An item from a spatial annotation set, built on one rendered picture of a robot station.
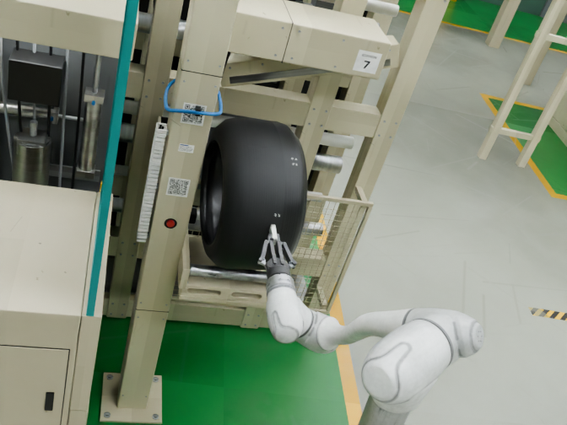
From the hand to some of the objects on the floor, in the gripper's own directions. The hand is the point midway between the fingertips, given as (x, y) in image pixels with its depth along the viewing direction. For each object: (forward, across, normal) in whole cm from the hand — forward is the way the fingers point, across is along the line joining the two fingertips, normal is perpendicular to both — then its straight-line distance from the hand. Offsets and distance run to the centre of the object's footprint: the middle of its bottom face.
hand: (272, 234), depth 225 cm
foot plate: (+11, +31, +126) cm, 130 cm away
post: (+11, +31, +126) cm, 130 cm away
